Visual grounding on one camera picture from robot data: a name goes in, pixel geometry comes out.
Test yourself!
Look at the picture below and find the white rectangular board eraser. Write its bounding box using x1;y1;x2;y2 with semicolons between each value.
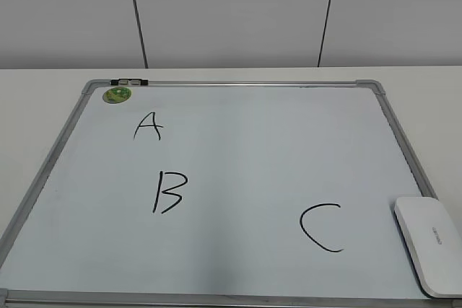
394;197;461;299

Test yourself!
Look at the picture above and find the round green magnet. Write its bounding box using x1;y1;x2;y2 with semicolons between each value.
103;87;132;104

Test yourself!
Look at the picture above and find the white board with grey frame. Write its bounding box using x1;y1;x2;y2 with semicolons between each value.
1;80;461;307

